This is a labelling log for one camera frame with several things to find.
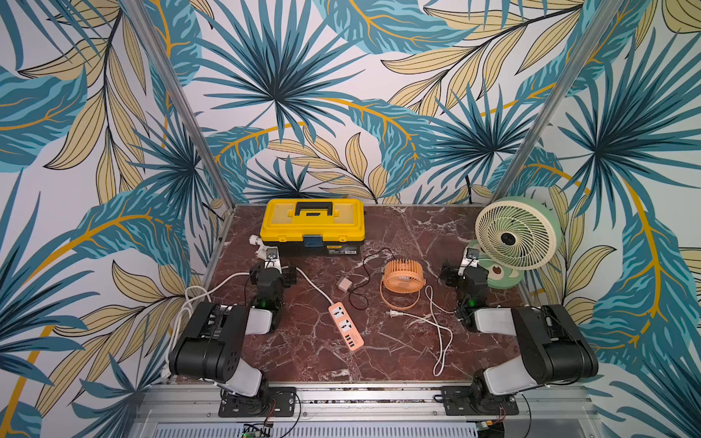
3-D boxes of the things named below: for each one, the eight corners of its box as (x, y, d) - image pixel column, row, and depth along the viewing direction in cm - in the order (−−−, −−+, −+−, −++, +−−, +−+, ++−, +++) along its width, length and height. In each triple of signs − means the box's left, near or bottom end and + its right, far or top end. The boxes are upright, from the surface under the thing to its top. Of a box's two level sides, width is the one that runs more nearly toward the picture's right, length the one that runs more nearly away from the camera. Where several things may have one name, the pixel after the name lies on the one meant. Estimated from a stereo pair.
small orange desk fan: (381, 310, 92) (385, 293, 82) (379, 276, 100) (382, 257, 90) (420, 310, 92) (429, 294, 82) (415, 276, 100) (422, 257, 91)
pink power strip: (351, 354, 84) (352, 351, 81) (328, 310, 92) (327, 306, 89) (364, 346, 85) (365, 343, 82) (339, 304, 94) (339, 299, 91)
